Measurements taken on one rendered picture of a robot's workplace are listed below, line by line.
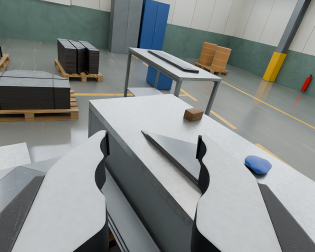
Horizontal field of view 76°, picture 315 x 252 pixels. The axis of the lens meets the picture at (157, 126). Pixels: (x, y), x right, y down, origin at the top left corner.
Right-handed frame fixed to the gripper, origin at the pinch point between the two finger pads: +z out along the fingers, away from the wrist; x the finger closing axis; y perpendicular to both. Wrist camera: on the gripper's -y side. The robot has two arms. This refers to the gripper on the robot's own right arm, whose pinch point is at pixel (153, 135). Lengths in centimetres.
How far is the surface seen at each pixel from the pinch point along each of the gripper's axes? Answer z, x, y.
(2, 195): 42, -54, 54
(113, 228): 35, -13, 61
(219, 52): 749, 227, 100
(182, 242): 26, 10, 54
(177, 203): 31, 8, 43
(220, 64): 743, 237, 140
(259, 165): 53, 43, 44
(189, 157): 51, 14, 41
